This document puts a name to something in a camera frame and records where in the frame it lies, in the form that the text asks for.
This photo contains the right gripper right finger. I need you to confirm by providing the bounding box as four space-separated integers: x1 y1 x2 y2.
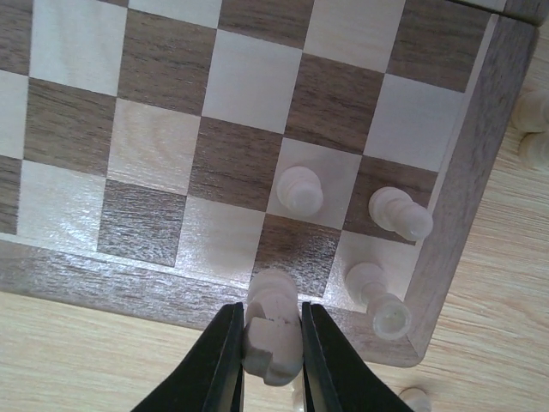
301 302 410 412

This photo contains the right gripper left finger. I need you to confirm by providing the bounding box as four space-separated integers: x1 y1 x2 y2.
134 302 244 411

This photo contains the white knight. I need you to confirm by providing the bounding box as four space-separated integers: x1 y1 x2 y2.
242 269 304 386

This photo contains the white rook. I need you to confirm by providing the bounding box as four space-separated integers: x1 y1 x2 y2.
344 262 412 341

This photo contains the white pawn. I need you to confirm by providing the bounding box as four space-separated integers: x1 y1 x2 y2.
292 381 305 412
368 186 433 241
399 387 432 412
276 166 323 216

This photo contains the wooden chess board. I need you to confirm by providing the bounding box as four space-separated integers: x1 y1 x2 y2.
1 1 548 367

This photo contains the white chess piece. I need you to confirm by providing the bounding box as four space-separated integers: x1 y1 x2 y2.
511 90 548 133

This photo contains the white bishop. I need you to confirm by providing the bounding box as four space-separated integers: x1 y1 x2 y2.
518 131 548 169

